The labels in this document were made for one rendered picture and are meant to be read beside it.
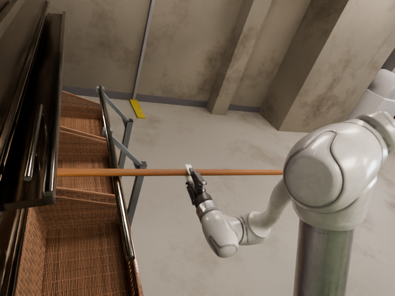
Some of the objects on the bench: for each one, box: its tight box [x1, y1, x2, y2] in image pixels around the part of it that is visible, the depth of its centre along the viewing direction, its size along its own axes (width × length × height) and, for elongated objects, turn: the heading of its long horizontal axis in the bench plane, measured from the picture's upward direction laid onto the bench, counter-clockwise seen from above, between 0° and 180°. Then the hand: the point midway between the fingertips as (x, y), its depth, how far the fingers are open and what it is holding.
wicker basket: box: [15, 196, 142, 296], centre depth 126 cm, size 49×56×28 cm
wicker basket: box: [58, 90, 111, 156], centre depth 213 cm, size 49×56×28 cm
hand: (188, 172), depth 123 cm, fingers closed on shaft, 3 cm apart
